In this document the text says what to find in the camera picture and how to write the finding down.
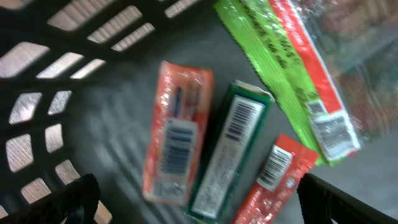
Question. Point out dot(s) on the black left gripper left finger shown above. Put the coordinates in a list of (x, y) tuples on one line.
[(77, 202)]

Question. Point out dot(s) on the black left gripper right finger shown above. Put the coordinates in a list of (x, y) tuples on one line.
[(323, 203)]

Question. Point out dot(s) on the red stick packet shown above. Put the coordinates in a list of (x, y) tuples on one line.
[(286, 164)]

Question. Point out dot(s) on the green white gum box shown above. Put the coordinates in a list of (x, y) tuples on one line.
[(242, 115)]

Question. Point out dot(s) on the orange red small box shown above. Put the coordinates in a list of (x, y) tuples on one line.
[(181, 111)]

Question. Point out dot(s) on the green snack bag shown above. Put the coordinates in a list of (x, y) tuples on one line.
[(331, 64)]

